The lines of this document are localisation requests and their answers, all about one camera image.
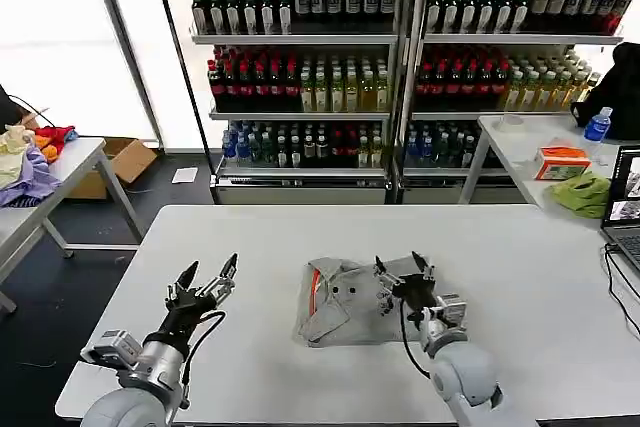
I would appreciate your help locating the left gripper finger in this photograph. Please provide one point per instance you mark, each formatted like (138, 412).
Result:
(220, 279)
(182, 281)

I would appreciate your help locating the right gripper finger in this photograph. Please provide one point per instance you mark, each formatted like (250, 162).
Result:
(424, 267)
(385, 287)

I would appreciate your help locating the black slanted pole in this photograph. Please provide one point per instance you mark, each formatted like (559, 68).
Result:
(180, 62)

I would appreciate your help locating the brown cardboard box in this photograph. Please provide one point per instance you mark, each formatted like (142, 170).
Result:
(125, 159)

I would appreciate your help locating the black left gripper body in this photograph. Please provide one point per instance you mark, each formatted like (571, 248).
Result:
(187, 307)

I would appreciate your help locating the white side table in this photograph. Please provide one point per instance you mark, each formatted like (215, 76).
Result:
(520, 142)

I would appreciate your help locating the grey printed T-shirt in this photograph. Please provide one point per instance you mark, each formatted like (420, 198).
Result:
(345, 307)

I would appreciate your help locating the orange tissue box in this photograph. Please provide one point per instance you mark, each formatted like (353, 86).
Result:
(561, 163)

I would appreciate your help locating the black chair back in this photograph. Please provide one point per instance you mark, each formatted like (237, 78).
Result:
(10, 107)

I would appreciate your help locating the shelf rack with bottles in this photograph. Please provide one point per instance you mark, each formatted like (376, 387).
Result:
(300, 82)
(500, 72)

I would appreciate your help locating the red cloth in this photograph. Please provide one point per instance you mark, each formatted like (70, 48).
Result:
(56, 134)

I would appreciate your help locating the grey side table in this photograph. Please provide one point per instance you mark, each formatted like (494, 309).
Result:
(80, 167)

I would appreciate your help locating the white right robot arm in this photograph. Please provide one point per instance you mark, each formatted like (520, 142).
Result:
(455, 367)

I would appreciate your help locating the cream cloth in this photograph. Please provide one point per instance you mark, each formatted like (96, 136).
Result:
(11, 152)

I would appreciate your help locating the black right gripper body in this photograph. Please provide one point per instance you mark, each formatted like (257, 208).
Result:
(414, 289)

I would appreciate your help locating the black bag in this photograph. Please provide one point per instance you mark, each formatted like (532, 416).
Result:
(617, 97)

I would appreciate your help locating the blue plastic bottle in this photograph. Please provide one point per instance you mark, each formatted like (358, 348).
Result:
(597, 126)

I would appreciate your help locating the open dark laptop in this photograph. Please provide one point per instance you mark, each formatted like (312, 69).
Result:
(625, 207)

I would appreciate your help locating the orange cloth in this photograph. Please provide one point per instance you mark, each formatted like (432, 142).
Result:
(49, 151)

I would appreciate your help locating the purple cloth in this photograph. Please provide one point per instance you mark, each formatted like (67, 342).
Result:
(30, 179)

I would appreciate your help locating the green cloth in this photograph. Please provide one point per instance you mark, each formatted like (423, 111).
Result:
(581, 194)

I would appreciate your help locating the clear plastic cup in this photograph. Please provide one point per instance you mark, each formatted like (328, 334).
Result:
(510, 122)

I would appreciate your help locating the white paper sheet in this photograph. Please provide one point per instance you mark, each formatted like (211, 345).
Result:
(185, 176)

